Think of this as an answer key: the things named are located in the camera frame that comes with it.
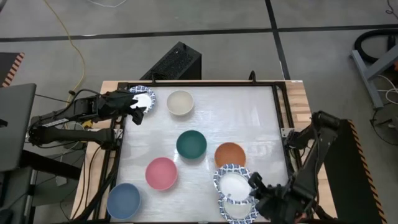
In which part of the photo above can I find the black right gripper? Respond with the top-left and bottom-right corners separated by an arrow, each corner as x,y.
248,172 -> 302,224

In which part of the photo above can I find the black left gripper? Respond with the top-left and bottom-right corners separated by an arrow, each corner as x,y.
98,89 -> 147,126

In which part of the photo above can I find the blue patterned paper bowl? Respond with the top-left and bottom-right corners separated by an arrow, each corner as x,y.
127,85 -> 157,114
213,164 -> 254,205
217,198 -> 261,224

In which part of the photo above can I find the orange bowl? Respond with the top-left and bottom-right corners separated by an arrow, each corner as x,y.
214,142 -> 247,169

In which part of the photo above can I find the cream bowl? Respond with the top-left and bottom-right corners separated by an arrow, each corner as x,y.
166,90 -> 195,116

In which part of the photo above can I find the green bowl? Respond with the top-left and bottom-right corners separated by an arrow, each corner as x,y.
175,129 -> 208,161

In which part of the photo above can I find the pink bowl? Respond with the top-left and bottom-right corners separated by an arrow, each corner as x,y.
144,156 -> 178,191

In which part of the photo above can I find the black computer tower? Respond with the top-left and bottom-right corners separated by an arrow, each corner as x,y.
139,41 -> 202,81

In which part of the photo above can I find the hazard striped black platform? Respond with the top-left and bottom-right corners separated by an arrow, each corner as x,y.
323,119 -> 388,224

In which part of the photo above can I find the grey monitor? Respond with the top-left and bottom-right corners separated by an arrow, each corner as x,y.
0,83 -> 37,172

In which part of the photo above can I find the hazard striped black mat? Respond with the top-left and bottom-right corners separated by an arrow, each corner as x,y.
0,52 -> 25,88

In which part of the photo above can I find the grey metal stand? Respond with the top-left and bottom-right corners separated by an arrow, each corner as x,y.
350,46 -> 398,109

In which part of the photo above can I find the yellow cable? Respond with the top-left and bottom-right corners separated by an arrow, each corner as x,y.
43,0 -> 86,105

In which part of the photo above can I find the black metal table frame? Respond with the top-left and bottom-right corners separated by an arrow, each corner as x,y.
74,79 -> 330,224

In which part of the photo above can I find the black floor cable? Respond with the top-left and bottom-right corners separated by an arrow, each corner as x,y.
34,90 -> 77,103

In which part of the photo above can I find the white floor cable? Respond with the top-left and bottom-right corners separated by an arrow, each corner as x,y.
86,0 -> 128,9

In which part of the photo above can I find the black cable loop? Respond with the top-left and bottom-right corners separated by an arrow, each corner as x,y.
369,102 -> 398,146

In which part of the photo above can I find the white cable bundle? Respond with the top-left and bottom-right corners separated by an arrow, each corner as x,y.
376,74 -> 398,105

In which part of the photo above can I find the black hose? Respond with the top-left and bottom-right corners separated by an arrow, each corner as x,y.
354,28 -> 398,65

